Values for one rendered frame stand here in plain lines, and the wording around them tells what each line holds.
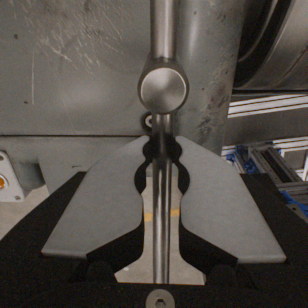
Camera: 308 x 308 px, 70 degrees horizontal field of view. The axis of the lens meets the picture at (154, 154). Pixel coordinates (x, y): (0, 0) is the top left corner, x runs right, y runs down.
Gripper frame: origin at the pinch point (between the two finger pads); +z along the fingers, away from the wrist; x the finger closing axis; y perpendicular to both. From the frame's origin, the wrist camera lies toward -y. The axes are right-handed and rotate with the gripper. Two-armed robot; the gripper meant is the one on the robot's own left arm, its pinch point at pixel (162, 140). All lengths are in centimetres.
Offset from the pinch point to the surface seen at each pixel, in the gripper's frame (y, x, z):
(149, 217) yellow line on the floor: 149, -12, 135
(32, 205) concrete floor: 137, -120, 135
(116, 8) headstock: -6.9, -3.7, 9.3
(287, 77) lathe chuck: 0.1, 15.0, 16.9
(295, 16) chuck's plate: -6.2, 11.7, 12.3
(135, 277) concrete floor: 248, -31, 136
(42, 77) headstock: -1.7, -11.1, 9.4
